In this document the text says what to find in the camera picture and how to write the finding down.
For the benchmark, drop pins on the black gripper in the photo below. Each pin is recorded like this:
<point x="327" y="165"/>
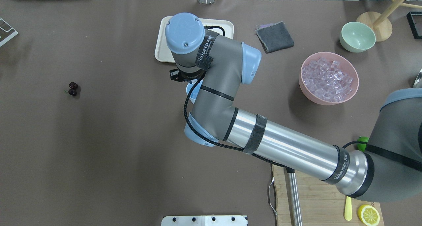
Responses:
<point x="174" y="75"/>

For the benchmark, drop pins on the dark cherry pair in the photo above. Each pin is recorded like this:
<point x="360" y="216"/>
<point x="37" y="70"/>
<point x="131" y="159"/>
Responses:
<point x="72" y="89"/>

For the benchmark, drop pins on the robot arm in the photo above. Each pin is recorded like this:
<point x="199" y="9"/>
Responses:
<point x="389" y="169"/>

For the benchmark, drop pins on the light blue plastic cup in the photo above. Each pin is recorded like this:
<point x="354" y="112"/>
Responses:
<point x="195" y="92"/>

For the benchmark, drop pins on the pink bowl of ice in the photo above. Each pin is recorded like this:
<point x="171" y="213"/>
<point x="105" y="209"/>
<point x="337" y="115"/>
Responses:
<point x="327" y="78"/>

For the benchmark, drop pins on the cream rabbit tray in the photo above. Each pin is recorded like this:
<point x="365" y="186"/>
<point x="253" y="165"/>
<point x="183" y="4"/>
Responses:
<point x="162" y="52"/>

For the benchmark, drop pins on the grey folded cloth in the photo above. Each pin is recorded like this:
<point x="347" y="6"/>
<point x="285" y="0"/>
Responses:
<point x="274" y="36"/>

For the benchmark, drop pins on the mint green bowl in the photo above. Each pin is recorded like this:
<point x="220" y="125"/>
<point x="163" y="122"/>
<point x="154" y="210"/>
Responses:
<point x="357" y="37"/>

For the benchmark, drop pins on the wooden cutting board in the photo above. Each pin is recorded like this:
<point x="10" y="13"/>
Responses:
<point x="320" y="203"/>

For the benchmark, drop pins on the green lime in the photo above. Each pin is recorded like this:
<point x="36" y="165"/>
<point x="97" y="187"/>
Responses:
<point x="362" y="143"/>

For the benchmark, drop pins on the wooden glass stand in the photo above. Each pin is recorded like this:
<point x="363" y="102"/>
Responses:
<point x="379" y="23"/>

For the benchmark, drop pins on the yellow plastic knife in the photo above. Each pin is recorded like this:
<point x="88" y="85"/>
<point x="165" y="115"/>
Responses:
<point x="348" y="209"/>

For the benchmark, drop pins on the lemon slice lower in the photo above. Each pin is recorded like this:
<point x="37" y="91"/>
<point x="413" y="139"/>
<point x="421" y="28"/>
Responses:
<point x="368" y="215"/>

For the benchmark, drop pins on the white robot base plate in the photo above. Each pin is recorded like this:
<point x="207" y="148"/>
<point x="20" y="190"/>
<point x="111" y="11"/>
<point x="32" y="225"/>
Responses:
<point x="205" y="220"/>

